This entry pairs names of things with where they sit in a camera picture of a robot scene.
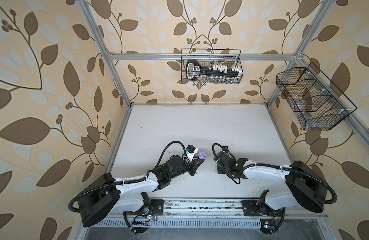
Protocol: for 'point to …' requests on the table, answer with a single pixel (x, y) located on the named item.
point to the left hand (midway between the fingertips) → (203, 158)
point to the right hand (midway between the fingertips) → (221, 167)
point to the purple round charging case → (202, 155)
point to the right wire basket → (317, 103)
